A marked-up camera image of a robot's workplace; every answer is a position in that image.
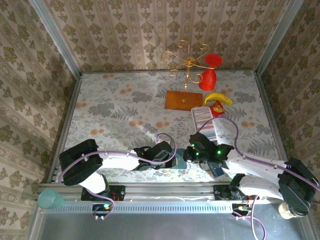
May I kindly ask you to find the small electronics board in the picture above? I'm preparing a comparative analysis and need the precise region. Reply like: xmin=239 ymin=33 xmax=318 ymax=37
xmin=231 ymin=202 xmax=253 ymax=216
xmin=91 ymin=202 xmax=113 ymax=217

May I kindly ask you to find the clear box of cards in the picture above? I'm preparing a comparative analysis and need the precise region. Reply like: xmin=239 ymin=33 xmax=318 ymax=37
xmin=191 ymin=106 xmax=226 ymax=146

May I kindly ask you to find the gold wire stand, wooden base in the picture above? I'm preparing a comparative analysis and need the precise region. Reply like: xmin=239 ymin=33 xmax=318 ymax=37
xmin=161 ymin=39 xmax=211 ymax=111

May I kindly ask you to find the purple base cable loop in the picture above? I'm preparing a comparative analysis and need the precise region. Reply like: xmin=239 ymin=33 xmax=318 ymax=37
xmin=234 ymin=194 xmax=267 ymax=240
xmin=86 ymin=187 xmax=116 ymax=221

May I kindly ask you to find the blue credit card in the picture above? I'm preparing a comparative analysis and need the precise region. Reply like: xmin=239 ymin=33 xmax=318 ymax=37
xmin=206 ymin=161 xmax=225 ymax=179

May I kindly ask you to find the glass jar with black lid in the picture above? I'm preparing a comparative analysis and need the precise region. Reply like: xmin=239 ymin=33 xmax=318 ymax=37
xmin=278 ymin=201 xmax=310 ymax=220

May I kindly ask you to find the yellow banana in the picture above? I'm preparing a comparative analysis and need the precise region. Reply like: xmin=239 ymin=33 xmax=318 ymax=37
xmin=203 ymin=91 xmax=234 ymax=107

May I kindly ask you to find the floral tablecloth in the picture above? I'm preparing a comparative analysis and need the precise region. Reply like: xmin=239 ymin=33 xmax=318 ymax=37
xmin=57 ymin=71 xmax=288 ymax=183

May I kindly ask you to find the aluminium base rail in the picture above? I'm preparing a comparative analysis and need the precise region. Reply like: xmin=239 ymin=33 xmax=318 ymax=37
xmin=37 ymin=181 xmax=237 ymax=204

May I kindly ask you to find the perforated metal cable duct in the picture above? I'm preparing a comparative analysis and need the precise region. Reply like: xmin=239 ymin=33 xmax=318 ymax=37
xmin=61 ymin=199 xmax=242 ymax=215

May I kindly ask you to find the teal card holder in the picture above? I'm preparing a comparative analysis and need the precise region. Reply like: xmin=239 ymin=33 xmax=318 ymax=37
xmin=171 ymin=148 xmax=190 ymax=170

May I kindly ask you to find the red hourglass-shaped goblet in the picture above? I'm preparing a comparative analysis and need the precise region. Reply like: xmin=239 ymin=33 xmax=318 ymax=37
xmin=199 ymin=53 xmax=223 ymax=92

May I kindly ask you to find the red snack packet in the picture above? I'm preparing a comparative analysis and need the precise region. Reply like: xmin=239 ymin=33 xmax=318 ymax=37
xmin=209 ymin=101 xmax=225 ymax=117

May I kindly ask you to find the aluminium frame post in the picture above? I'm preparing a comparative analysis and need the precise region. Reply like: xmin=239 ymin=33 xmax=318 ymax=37
xmin=29 ymin=0 xmax=83 ymax=79
xmin=254 ymin=0 xmax=305 ymax=76

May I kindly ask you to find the teal plastic cup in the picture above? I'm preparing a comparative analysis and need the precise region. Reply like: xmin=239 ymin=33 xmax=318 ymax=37
xmin=37 ymin=188 xmax=65 ymax=210

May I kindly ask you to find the aluminium table edge rail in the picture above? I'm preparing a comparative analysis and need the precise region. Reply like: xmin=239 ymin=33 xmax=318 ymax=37
xmin=254 ymin=72 xmax=296 ymax=182
xmin=48 ymin=72 xmax=83 ymax=181

